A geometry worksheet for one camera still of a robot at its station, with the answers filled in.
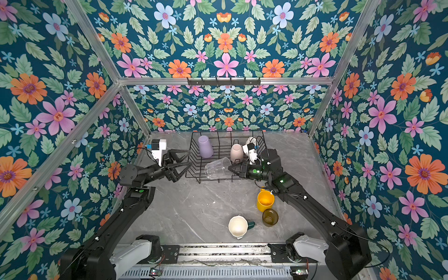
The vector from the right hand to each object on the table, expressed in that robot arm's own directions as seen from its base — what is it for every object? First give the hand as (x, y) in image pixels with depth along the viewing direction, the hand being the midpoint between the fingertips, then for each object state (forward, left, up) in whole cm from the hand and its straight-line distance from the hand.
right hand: (229, 167), depth 70 cm
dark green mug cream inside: (-15, -4, -26) cm, 30 cm away
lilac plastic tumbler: (+24, +15, -17) cm, 33 cm away
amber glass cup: (-11, -19, -27) cm, 35 cm away
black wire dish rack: (+39, +8, -27) cm, 48 cm away
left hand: (-2, +14, +9) cm, 17 cm away
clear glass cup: (-1, +4, 0) cm, 4 cm away
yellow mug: (-3, -17, -26) cm, 31 cm away
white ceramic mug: (+28, -12, -13) cm, 33 cm away
